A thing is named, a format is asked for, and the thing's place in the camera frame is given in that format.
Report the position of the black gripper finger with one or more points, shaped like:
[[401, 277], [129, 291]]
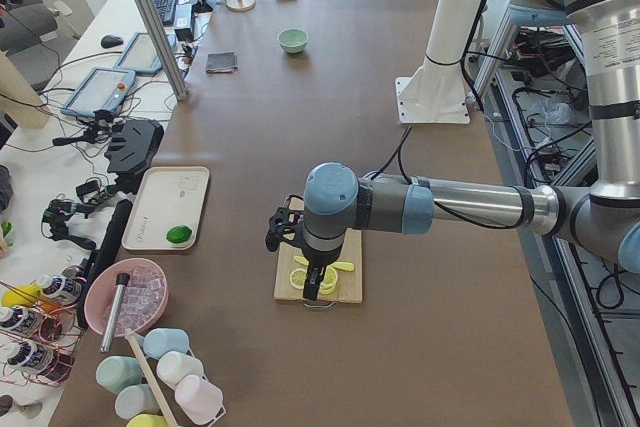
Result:
[[318, 278], [309, 288]]

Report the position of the light green bowl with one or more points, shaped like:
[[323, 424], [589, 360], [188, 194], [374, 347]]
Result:
[[293, 40]]

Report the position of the pink bowl with ice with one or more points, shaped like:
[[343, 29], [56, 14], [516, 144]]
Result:
[[145, 297]]

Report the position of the lemon slice stack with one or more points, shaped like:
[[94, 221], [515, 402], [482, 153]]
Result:
[[329, 282]]

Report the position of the lemon slice single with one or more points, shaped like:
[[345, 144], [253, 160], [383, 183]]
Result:
[[297, 278]]

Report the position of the yellow plastic knife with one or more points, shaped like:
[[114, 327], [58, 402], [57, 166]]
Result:
[[338, 265]]

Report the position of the bamboo cutting board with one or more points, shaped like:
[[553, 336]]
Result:
[[349, 284]]

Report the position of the green lime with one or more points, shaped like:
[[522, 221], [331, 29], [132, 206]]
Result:
[[178, 234]]

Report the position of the pink cup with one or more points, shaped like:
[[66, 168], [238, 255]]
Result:
[[200, 400]]

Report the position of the beige rabbit tray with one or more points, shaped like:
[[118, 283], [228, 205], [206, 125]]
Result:
[[167, 197]]

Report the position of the white cup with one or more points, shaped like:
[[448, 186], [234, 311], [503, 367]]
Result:
[[174, 366]]

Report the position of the light blue cup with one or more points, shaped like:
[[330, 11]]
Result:
[[161, 341]]

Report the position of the wooden stick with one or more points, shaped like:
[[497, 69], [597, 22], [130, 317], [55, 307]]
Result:
[[151, 379]]

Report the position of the metal cylinder muddler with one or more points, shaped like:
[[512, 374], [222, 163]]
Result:
[[122, 281]]

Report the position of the black bar tool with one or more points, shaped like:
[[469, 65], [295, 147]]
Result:
[[105, 256]]

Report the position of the yellow cup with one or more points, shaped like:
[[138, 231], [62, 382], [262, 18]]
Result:
[[147, 420]]

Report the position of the pale teal cup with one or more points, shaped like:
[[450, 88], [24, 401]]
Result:
[[134, 400]]

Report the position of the grey folded cloth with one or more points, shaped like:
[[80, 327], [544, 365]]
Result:
[[225, 62]]

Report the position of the mint green cup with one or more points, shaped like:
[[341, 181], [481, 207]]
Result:
[[115, 373]]

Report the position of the far teach pendant tablet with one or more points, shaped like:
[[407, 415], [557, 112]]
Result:
[[140, 56]]

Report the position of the teach pendant tablet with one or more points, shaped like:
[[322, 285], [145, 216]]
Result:
[[102, 89], [140, 56]]

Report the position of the near teach pendant tablet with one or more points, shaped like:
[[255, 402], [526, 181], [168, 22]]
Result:
[[102, 89]]

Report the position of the black computer mouse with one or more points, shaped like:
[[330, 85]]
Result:
[[110, 41]]

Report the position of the grey office chair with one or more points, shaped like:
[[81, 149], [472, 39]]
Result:
[[29, 40]]

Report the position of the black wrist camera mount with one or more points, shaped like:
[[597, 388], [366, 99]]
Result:
[[285, 226]]

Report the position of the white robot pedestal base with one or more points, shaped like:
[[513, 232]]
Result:
[[436, 92]]

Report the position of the black bracket plate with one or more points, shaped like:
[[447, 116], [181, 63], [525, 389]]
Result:
[[133, 145]]

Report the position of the copper wire bottle rack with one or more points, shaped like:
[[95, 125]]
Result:
[[38, 337]]

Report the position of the aluminium frame post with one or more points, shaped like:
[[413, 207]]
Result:
[[157, 33]]

